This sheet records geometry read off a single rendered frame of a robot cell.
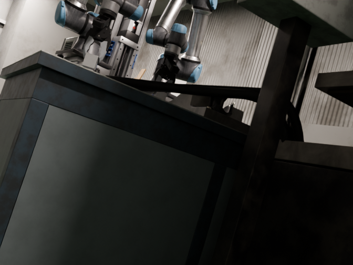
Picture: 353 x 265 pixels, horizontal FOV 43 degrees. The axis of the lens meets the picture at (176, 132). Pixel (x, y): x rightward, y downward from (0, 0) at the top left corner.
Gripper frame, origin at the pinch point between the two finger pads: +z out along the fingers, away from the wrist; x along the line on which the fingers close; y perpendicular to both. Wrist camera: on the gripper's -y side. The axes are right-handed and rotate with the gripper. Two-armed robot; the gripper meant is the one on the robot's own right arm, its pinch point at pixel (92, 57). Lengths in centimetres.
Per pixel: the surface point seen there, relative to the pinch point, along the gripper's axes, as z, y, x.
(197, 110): 10.2, -17.2, -45.4
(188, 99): 6.0, -8.8, -41.6
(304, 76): -6, -43, -72
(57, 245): 65, -49, -15
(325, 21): -12, -72, -64
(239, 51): -156, 405, -121
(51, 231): 61, -50, -13
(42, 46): -125, 636, 193
